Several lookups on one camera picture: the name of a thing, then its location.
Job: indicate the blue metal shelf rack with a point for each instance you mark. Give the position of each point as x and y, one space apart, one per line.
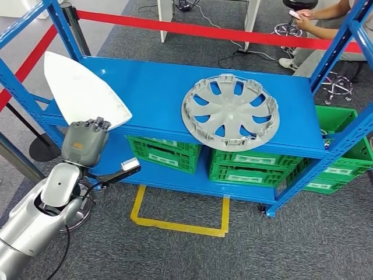
160 96

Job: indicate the grey wheel hubcap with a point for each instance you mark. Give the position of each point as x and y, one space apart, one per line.
230 114

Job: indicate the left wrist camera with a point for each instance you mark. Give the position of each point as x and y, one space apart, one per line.
131 164

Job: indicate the red barrier belt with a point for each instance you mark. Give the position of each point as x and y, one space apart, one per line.
189 29
38 50

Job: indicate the chrome base stool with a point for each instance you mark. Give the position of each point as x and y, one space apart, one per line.
337 85

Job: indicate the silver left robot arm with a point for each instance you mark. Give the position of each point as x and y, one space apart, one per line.
29 232

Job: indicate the person's right hand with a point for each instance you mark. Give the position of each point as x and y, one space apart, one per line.
307 14

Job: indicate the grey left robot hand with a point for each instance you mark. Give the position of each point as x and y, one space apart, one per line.
84 145

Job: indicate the white plastic car part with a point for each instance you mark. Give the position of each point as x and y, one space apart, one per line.
81 92

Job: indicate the yellow floor tape outline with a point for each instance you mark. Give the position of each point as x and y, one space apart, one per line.
175 228

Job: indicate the person's left hand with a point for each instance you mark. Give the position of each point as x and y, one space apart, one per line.
304 25

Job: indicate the person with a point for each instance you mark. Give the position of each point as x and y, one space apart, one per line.
326 33

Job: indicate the white desk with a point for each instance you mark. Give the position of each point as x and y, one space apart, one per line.
164 19

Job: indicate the black power strip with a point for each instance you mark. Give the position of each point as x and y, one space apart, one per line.
242 50

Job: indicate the pink phone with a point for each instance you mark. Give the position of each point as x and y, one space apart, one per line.
294 14

